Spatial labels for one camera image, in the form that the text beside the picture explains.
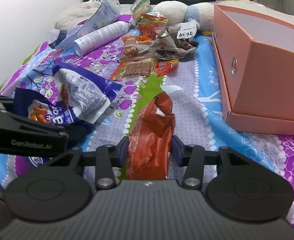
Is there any dark red snack bag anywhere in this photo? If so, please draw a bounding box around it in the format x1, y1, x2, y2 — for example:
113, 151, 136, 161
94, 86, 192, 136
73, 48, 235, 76
126, 92, 176, 180

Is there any blue white chip bag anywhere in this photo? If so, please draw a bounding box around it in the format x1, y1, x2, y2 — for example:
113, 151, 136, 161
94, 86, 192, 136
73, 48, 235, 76
13, 62, 123, 168

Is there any orange braised meat snack bag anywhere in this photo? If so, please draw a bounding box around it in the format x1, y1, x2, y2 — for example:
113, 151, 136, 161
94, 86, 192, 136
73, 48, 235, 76
120, 35, 153, 61

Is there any red yellow snack bag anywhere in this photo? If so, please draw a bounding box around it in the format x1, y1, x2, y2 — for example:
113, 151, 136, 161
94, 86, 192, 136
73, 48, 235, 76
138, 12, 168, 40

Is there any flat red spicy strip packet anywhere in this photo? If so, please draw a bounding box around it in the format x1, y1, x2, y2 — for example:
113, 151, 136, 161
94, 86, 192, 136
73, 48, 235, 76
109, 59, 152, 80

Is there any small orange yellow snack packet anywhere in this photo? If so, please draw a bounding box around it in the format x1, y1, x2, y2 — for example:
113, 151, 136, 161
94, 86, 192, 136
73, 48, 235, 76
152, 59, 179, 77

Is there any floral purple blue blanket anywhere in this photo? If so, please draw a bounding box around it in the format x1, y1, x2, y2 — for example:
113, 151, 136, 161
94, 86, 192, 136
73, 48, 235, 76
0, 13, 294, 231

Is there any pink cardboard box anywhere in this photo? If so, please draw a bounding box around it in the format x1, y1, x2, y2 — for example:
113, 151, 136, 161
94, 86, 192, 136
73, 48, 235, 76
212, 2, 294, 135

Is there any white spray can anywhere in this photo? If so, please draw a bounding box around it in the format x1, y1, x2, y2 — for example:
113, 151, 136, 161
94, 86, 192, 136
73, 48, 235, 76
73, 21, 131, 56

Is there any white clear meat snack bag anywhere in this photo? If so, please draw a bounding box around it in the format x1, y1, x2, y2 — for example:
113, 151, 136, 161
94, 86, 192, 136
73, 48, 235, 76
151, 20, 199, 60

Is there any silver triangular snack packet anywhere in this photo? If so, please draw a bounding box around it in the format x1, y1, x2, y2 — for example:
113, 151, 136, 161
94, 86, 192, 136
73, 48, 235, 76
151, 30, 178, 51

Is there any beige crumpled blanket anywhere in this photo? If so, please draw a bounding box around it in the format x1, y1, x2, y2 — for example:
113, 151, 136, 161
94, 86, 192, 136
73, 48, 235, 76
54, 0, 135, 30

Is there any white blue plush toy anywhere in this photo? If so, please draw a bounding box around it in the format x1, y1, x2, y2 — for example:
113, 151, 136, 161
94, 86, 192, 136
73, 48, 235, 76
152, 1, 214, 31

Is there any translucent purple standup pouch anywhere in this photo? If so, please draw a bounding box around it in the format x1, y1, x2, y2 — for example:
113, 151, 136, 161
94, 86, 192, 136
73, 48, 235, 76
47, 0, 120, 49

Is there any green clear snack packet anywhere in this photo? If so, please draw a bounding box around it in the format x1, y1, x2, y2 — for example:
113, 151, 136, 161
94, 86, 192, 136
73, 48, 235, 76
130, 0, 152, 22

